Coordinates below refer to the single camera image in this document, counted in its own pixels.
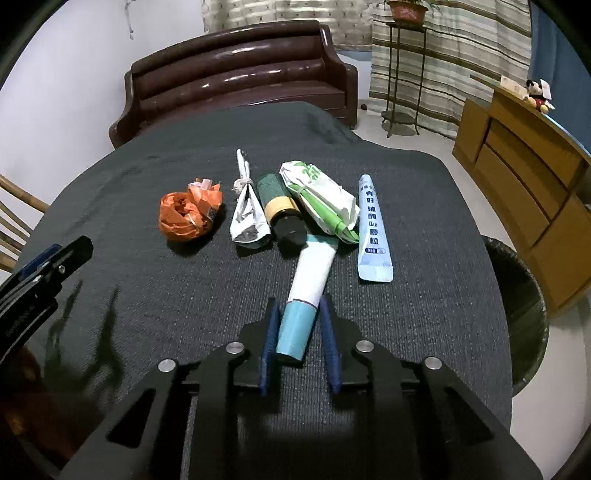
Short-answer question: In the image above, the dark grey tablecloth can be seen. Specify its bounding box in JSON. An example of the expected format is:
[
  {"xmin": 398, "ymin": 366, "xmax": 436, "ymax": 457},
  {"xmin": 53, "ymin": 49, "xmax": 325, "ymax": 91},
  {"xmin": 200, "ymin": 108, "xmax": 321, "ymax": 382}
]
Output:
[{"xmin": 9, "ymin": 100, "xmax": 515, "ymax": 480}]

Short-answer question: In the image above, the black metal plant stand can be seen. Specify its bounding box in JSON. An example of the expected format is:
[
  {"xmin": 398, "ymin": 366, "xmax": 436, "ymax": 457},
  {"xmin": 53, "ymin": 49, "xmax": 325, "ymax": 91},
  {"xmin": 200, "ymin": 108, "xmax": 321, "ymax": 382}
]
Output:
[{"xmin": 381, "ymin": 22, "xmax": 428, "ymax": 138}]

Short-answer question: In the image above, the wooden cabinet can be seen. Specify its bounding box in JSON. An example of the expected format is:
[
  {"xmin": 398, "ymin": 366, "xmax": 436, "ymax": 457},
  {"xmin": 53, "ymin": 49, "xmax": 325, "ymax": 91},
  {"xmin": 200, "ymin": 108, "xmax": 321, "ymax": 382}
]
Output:
[{"xmin": 451, "ymin": 74, "xmax": 591, "ymax": 319}]

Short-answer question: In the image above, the orange crumpled bag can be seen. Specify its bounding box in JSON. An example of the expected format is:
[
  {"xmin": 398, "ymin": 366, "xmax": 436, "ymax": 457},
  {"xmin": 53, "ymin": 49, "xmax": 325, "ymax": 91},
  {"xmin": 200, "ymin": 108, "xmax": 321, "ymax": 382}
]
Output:
[{"xmin": 158, "ymin": 179, "xmax": 223, "ymax": 243}]

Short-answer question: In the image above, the brown leather sofa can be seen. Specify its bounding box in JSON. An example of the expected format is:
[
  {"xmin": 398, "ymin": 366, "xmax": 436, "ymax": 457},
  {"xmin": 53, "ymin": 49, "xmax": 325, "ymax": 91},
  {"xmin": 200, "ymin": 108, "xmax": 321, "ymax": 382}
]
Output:
[{"xmin": 108, "ymin": 19, "xmax": 359, "ymax": 149}]

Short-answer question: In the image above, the white green plastic bag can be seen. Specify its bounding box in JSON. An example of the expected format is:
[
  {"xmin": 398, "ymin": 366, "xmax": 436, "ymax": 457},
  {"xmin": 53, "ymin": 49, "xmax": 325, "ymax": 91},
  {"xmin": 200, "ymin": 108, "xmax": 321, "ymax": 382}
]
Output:
[{"xmin": 278, "ymin": 160, "xmax": 361, "ymax": 243}]

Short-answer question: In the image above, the bamboo chair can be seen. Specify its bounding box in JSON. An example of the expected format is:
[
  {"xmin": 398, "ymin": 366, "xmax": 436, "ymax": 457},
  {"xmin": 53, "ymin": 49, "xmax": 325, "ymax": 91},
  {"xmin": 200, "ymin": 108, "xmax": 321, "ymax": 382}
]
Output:
[{"xmin": 0, "ymin": 174, "xmax": 49, "ymax": 273}]

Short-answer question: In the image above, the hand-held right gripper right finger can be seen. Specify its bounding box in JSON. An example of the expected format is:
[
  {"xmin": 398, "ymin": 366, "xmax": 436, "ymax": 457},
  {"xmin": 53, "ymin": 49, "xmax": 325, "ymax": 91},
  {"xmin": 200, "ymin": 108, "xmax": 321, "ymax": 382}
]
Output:
[{"xmin": 318, "ymin": 295, "xmax": 544, "ymax": 480}]

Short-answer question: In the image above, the cream patterned curtain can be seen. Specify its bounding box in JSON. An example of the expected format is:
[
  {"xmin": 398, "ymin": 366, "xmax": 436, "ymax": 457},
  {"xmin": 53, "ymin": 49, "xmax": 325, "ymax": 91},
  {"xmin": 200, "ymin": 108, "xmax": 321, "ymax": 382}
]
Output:
[{"xmin": 201, "ymin": 0, "xmax": 375, "ymax": 51}]

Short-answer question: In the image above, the black lined trash bin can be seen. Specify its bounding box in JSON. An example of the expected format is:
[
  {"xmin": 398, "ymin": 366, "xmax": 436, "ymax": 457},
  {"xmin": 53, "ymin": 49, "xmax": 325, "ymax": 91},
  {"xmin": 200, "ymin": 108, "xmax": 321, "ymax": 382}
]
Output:
[{"xmin": 480, "ymin": 235, "xmax": 550, "ymax": 398}]

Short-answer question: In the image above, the twisted white wrapper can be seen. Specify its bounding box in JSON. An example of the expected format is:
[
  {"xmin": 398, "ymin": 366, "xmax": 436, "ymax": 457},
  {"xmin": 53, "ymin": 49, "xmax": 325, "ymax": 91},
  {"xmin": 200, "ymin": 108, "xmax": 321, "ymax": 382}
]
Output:
[{"xmin": 230, "ymin": 148, "xmax": 271, "ymax": 245}]

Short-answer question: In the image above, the striped curtain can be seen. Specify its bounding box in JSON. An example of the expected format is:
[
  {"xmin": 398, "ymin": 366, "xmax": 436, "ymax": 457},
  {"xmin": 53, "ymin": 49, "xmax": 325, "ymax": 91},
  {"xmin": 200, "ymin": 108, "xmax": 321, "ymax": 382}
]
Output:
[{"xmin": 369, "ymin": 0, "xmax": 534, "ymax": 139}]

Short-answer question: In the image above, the mouse plush toy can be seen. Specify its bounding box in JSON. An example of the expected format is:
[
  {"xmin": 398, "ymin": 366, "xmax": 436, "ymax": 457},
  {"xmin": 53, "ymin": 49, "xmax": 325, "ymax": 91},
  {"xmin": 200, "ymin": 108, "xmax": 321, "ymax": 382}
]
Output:
[{"xmin": 523, "ymin": 78, "xmax": 556, "ymax": 114}]

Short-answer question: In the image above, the light blue printed sachet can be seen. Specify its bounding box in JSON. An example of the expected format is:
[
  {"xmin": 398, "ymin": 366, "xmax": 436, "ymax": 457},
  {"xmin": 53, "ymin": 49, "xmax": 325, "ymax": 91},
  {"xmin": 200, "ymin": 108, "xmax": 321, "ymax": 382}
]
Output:
[{"xmin": 356, "ymin": 174, "xmax": 394, "ymax": 282}]

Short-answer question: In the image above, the dark green tube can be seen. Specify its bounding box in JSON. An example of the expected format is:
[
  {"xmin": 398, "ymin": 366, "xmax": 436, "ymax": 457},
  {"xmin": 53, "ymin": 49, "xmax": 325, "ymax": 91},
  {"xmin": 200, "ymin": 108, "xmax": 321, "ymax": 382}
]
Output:
[{"xmin": 256, "ymin": 173, "xmax": 306, "ymax": 259}]

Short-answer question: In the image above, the white tube teal cap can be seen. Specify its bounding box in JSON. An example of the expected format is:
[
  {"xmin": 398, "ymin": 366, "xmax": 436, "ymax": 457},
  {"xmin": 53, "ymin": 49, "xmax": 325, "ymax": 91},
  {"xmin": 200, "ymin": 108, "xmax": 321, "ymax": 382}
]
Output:
[{"xmin": 276, "ymin": 233, "xmax": 340, "ymax": 363}]

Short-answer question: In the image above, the blue curtain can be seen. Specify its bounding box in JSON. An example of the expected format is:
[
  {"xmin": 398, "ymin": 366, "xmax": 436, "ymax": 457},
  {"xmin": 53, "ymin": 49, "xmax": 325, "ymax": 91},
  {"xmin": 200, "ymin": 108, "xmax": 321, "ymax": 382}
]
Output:
[{"xmin": 526, "ymin": 0, "xmax": 591, "ymax": 153}]

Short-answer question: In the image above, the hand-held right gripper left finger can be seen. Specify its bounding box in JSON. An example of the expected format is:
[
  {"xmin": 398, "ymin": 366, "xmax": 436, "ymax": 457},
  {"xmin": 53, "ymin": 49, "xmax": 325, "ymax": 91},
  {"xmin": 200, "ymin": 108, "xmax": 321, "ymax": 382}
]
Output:
[{"xmin": 59, "ymin": 298, "xmax": 283, "ymax": 480}]

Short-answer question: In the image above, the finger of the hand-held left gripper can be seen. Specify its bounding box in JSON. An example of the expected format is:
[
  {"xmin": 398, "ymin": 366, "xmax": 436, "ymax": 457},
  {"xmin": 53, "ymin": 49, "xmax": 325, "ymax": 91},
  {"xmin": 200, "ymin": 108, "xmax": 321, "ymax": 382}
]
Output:
[
  {"xmin": 0, "ymin": 235, "xmax": 94, "ymax": 319},
  {"xmin": 0, "ymin": 244, "xmax": 61, "ymax": 296}
]

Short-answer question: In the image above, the potted plant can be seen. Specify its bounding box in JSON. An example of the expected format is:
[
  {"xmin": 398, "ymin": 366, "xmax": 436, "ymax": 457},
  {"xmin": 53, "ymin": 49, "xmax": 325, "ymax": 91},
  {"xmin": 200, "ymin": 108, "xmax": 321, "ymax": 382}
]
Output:
[{"xmin": 385, "ymin": 0, "xmax": 444, "ymax": 25}]

